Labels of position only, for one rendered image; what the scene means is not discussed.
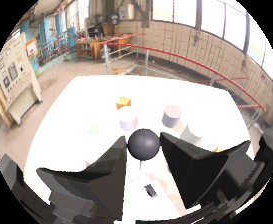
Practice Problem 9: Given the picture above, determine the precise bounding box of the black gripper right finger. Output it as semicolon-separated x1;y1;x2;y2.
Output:
159;132;252;210

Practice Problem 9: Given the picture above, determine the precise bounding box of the cream cylinder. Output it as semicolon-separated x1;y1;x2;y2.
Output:
180;117;208;145

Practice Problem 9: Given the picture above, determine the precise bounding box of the orange rectangular block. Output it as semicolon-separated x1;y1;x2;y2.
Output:
213;147;222;152

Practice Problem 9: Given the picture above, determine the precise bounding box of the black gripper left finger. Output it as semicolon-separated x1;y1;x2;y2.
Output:
36;135;128;221

